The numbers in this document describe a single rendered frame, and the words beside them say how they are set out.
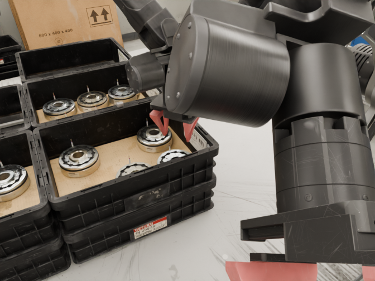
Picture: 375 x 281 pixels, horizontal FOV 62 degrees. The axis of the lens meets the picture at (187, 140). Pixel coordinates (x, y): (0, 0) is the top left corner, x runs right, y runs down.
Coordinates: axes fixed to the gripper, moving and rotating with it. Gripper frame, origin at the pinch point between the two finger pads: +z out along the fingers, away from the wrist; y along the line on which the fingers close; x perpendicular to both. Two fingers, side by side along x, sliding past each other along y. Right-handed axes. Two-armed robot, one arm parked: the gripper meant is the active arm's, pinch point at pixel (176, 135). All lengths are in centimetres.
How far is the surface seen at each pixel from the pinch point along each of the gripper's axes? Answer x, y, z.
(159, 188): -10.2, 0.2, 8.8
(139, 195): -14.2, -2.9, 8.9
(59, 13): 198, -234, 42
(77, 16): 213, -225, 47
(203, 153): -1.4, 7.8, 2.1
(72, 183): -15.1, -22.7, 11.9
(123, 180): -17.1, -4.3, 2.2
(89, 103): 14.6, -40.4, 8.3
